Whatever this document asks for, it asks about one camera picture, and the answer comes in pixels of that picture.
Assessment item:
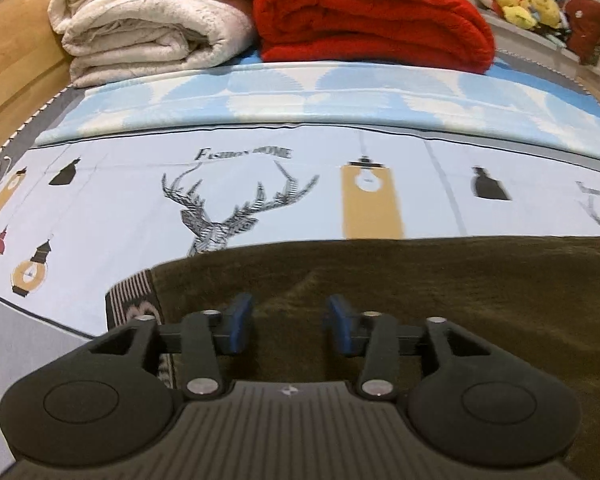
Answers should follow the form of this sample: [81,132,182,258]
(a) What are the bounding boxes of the olive corduroy pants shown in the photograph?
[106,237,600,479]

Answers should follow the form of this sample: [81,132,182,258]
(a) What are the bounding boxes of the printed deer bed sheet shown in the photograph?
[0,123,600,480]

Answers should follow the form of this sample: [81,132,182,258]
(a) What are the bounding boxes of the light blue patterned blanket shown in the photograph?
[34,61,600,160]

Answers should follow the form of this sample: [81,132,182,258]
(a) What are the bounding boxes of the folded red blanket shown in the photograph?
[253,0,495,74]

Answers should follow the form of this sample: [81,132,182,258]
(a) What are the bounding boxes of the folded white quilt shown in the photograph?
[47,0,257,88]

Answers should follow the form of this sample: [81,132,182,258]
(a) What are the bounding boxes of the yellow plush toy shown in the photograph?
[482,0,566,30]

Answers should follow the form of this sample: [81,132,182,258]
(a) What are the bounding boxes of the dark red cushion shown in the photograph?
[562,0,600,66]

